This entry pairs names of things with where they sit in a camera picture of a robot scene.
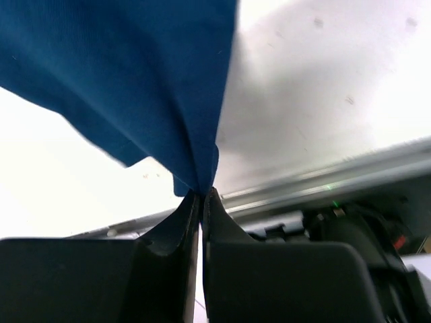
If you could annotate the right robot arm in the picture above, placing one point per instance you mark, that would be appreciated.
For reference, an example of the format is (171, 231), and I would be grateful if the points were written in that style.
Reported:
(399, 290)

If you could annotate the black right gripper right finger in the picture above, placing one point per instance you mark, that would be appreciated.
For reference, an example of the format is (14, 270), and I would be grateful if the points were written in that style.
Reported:
(249, 281)

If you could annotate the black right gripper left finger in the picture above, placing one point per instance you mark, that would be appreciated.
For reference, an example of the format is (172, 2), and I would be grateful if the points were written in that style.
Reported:
(148, 279)

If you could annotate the blue t shirt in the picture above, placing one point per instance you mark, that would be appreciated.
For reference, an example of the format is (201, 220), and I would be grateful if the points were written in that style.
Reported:
(136, 78)

